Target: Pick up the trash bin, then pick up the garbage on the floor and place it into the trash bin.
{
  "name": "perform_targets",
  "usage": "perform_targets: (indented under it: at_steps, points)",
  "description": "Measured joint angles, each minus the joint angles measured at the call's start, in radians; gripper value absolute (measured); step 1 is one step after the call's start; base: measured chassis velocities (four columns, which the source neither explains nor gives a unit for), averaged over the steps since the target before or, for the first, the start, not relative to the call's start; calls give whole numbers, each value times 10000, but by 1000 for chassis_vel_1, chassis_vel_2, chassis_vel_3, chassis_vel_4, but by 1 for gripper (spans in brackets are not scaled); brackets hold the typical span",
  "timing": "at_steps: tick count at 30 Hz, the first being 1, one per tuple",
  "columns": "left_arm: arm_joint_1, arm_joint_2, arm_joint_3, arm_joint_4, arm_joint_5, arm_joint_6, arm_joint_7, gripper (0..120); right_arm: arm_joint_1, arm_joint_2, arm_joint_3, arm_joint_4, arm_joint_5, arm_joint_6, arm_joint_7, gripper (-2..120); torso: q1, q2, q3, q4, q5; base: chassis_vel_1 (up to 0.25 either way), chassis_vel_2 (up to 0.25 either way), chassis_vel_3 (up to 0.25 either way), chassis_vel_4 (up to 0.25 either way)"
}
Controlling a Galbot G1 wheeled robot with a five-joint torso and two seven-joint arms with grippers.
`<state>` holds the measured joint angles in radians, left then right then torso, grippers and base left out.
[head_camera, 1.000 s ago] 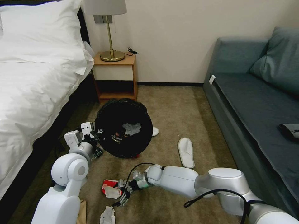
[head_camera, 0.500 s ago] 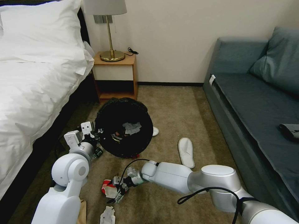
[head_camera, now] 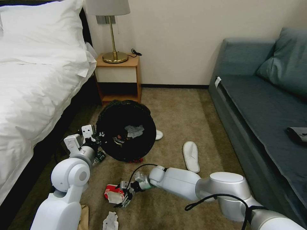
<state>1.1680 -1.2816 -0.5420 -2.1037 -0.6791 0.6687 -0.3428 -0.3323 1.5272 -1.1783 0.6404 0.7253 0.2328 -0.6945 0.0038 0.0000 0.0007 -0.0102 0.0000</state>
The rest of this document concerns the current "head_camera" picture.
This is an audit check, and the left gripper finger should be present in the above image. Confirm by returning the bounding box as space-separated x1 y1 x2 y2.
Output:
96 129 107 145
94 152 107 166

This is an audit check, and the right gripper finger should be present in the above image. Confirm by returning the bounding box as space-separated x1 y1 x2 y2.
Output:
124 190 134 207
113 193 128 209

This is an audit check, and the red and white carton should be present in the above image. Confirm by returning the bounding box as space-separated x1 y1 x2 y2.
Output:
103 184 126 204

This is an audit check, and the black round trash bin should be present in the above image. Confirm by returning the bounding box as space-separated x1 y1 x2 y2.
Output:
96 99 157 164

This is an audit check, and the dark snack wrapper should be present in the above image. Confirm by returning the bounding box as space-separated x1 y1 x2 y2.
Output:
113 135 128 146

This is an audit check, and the crumpled white tissue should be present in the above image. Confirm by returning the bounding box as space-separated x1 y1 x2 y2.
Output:
102 211 119 230

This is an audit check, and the crumpled white paper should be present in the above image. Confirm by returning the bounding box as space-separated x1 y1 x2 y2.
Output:
124 124 145 139

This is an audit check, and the brown paper bag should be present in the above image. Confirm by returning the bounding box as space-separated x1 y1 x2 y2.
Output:
77 205 90 230

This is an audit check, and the wooden nightstand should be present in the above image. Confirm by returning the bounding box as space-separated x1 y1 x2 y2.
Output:
94 52 142 106

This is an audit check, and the white bed duvet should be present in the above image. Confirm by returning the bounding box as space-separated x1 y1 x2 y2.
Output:
0 39 97 198

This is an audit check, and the brass table lamp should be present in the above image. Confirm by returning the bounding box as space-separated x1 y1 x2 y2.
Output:
85 0 131 64

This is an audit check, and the white pillow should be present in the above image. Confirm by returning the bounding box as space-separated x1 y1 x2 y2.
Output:
0 0 87 65

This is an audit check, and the teal sofa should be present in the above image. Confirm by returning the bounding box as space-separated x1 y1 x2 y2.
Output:
208 27 307 229

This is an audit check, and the dark folded cloth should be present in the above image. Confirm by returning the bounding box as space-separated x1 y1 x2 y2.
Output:
285 126 307 146

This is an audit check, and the teal sofa cushion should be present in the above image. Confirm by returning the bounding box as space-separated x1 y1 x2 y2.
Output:
256 27 307 98

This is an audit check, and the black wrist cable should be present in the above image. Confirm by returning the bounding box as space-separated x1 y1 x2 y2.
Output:
128 164 166 190

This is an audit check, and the black bed frame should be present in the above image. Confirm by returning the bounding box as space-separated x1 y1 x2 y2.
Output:
0 4 101 216

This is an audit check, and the black lamp cable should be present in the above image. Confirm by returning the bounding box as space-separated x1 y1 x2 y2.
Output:
127 49 143 58

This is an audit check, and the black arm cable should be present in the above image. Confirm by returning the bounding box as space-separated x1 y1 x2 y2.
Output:
184 194 267 230

